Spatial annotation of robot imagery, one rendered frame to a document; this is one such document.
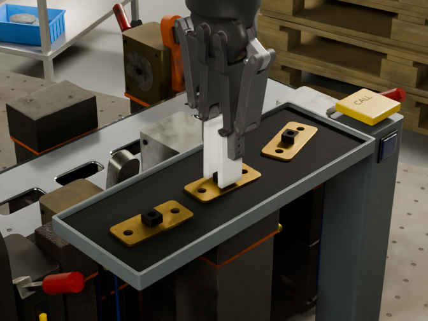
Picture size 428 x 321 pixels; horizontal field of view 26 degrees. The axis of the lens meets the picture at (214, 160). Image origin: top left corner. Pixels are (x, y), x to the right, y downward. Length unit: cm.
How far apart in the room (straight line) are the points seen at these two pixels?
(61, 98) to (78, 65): 253
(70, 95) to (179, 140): 34
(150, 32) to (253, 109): 73
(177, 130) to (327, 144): 22
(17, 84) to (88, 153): 93
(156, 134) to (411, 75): 232
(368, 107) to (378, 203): 14
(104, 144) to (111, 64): 261
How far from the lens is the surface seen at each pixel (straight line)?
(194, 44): 97
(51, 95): 150
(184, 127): 123
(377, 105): 119
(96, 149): 140
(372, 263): 131
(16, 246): 108
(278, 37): 369
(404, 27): 344
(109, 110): 215
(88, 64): 402
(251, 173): 103
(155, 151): 121
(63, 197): 115
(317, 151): 108
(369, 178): 120
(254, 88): 91
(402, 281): 165
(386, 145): 119
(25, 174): 136
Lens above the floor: 171
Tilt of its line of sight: 31 degrees down
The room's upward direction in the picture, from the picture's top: straight up
